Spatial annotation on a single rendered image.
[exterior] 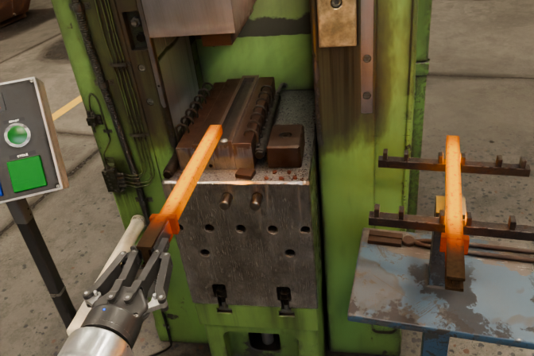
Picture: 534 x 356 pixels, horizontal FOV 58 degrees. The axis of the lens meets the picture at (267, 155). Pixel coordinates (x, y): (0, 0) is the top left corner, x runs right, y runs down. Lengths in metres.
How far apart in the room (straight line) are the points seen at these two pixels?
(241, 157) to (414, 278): 0.50
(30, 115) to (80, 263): 1.41
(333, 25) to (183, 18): 0.35
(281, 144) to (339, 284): 0.64
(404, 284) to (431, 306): 0.08
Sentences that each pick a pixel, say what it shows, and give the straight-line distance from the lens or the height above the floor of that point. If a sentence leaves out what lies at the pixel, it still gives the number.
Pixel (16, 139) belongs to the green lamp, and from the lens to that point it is 1.30.
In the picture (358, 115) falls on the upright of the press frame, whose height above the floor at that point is 0.99.
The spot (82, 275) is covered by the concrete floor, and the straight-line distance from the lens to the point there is 2.53.
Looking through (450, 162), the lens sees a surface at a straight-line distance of 1.11.
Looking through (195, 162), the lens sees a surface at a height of 1.07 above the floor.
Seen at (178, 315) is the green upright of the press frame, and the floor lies 0.17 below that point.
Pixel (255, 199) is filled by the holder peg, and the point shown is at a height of 0.88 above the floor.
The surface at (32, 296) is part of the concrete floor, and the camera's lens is 2.55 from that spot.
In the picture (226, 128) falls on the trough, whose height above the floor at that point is 0.99.
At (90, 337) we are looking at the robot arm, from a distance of 0.68.
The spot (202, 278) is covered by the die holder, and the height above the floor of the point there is 0.58.
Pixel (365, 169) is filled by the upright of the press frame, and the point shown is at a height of 0.82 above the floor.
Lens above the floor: 1.59
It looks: 31 degrees down
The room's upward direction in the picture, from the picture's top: 7 degrees counter-clockwise
